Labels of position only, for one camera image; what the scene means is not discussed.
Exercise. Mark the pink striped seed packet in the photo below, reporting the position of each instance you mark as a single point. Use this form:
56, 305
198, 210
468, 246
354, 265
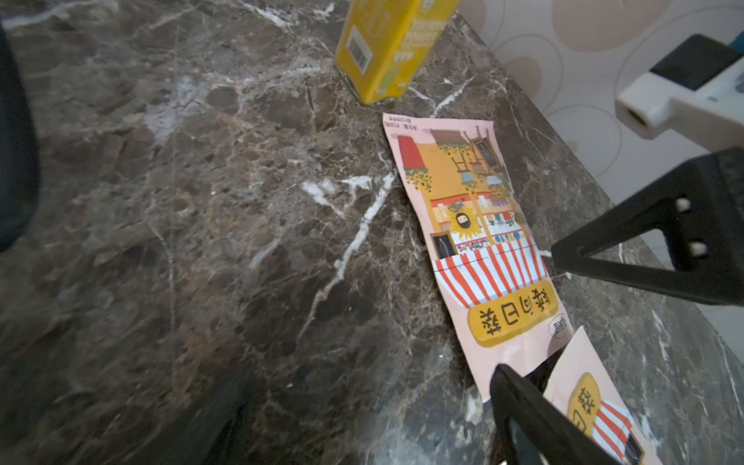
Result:
486, 261

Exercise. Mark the orange striped seed packet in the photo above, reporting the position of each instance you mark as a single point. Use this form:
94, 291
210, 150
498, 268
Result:
581, 389

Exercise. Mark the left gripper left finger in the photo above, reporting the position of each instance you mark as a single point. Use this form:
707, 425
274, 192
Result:
208, 431

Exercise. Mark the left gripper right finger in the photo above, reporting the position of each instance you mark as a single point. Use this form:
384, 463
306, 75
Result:
531, 430

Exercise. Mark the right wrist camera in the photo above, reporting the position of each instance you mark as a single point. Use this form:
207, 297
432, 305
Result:
696, 91

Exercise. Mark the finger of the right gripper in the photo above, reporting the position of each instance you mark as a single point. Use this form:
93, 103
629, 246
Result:
695, 211

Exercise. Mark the yellow turmeric powder bottle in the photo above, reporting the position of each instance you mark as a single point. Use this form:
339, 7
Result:
384, 42

